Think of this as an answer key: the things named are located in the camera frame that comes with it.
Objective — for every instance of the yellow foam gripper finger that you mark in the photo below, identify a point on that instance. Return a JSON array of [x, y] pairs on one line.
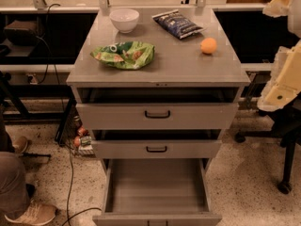
[[276, 8], [285, 82]]

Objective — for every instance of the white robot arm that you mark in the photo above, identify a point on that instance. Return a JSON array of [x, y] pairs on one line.
[[294, 17]]

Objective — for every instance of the grey metal drawer cabinet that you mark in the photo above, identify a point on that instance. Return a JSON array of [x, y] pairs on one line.
[[177, 64]]

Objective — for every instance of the bottom grey open drawer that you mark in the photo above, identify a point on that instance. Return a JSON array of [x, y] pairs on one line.
[[156, 192]]

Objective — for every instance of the top grey drawer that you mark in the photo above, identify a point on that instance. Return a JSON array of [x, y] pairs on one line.
[[156, 109]]

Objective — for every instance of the middle grey drawer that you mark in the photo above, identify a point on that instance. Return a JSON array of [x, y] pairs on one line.
[[136, 144]]

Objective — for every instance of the black office chair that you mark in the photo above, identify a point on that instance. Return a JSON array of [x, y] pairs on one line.
[[287, 127]]

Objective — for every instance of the dark blue chip bag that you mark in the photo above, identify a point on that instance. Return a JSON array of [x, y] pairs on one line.
[[176, 24]]

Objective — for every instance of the white ceramic bowl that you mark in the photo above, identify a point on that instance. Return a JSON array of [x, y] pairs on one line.
[[124, 20]]

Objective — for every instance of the green snack bag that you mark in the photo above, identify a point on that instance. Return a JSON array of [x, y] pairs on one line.
[[129, 55]]

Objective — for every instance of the dark box on shelf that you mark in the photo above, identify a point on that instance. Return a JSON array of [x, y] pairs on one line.
[[23, 33]]

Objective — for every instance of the tan sneaker rear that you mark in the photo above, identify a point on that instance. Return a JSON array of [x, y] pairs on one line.
[[20, 144]]

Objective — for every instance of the tan sneaker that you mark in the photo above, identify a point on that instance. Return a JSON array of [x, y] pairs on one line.
[[37, 214], [20, 144]]

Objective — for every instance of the tan sneaker front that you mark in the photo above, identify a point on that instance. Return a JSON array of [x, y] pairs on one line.
[[37, 214]]

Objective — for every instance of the person leg grey trousers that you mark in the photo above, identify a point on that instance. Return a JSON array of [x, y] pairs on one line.
[[14, 199]]

